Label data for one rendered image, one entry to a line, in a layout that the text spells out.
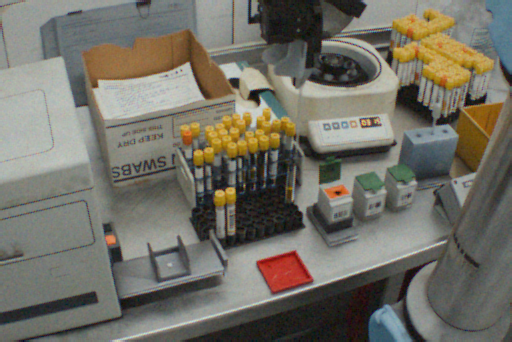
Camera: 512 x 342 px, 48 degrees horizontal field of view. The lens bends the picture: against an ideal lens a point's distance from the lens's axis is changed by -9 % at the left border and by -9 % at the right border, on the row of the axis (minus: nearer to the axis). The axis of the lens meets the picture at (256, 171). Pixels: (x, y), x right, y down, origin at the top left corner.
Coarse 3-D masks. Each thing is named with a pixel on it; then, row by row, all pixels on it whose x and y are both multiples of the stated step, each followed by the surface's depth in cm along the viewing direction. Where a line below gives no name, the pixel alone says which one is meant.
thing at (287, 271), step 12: (288, 252) 98; (264, 264) 97; (276, 264) 97; (288, 264) 97; (300, 264) 97; (264, 276) 94; (276, 276) 95; (288, 276) 95; (300, 276) 95; (312, 276) 94; (276, 288) 92; (288, 288) 93
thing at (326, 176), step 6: (330, 162) 99; (336, 162) 100; (324, 168) 99; (330, 168) 100; (336, 168) 100; (324, 174) 100; (330, 174) 100; (336, 174) 101; (324, 180) 101; (330, 180) 101; (336, 180) 101
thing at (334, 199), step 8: (328, 184) 101; (336, 184) 101; (320, 192) 101; (328, 192) 99; (336, 192) 100; (344, 192) 99; (320, 200) 101; (328, 200) 98; (336, 200) 98; (344, 200) 99; (352, 200) 99; (320, 208) 102; (328, 208) 99; (336, 208) 98; (344, 208) 99; (328, 216) 100; (336, 216) 100; (344, 216) 100
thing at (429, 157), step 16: (448, 128) 110; (416, 144) 106; (432, 144) 108; (448, 144) 109; (400, 160) 112; (416, 160) 109; (432, 160) 110; (448, 160) 112; (416, 176) 112; (432, 176) 113; (448, 176) 114
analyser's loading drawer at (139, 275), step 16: (208, 240) 95; (144, 256) 92; (160, 256) 92; (176, 256) 92; (192, 256) 93; (208, 256) 93; (224, 256) 90; (128, 272) 89; (144, 272) 90; (160, 272) 90; (176, 272) 89; (192, 272) 90; (208, 272) 90; (224, 272) 91; (128, 288) 87; (144, 288) 87; (160, 288) 89
